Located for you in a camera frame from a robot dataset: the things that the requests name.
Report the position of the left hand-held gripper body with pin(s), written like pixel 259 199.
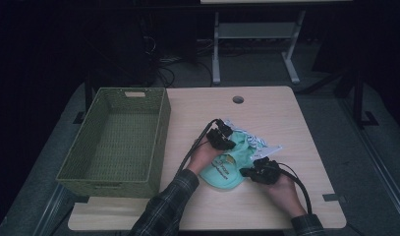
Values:
pixel 220 136

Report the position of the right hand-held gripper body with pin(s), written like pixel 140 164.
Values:
pixel 266 170

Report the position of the mint green striped baby garment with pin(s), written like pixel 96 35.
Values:
pixel 235 164

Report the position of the green woven basket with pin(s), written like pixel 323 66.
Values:
pixel 122 137

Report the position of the person's left hand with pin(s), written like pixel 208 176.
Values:
pixel 204 157

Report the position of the person's right hand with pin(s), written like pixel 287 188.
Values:
pixel 284 195

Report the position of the grey tape strip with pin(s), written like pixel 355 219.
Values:
pixel 333 197

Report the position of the white metal stand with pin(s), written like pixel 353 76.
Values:
pixel 255 31

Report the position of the aluminium floor rail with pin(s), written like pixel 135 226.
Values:
pixel 51 209
pixel 377 154

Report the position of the black frame post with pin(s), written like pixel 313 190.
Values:
pixel 87 95
pixel 358 98

